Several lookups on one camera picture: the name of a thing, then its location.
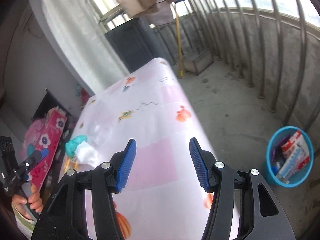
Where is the teal plastic bag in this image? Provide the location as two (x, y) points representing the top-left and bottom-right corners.
(65, 135), (87, 158)

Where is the white tissue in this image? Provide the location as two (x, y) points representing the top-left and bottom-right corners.
(75, 141), (101, 167)

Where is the red white package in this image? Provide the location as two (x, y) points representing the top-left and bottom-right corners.
(279, 130), (310, 178)

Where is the yellow snack wrapper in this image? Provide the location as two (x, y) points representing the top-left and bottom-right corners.
(61, 155), (80, 174)

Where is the blue white medicine box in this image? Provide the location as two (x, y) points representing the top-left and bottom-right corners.
(276, 145), (304, 184)

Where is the blue plastic trash bin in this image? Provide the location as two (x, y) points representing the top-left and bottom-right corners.
(263, 126), (314, 187)

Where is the person's left hand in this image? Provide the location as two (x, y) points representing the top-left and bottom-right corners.
(12, 183), (43, 220)

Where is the pink floral quilt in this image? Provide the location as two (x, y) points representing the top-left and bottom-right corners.
(21, 106), (67, 189)

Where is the white sheer curtain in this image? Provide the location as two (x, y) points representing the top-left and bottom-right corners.
(42, 0), (129, 94)

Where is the metal dustpan box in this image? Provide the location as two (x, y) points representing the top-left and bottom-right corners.
(183, 49), (214, 76)

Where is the metal balcony railing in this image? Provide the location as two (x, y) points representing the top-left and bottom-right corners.
(100, 0), (319, 130)

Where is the yellow broom handle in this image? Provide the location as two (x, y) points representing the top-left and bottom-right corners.
(173, 3), (184, 79)

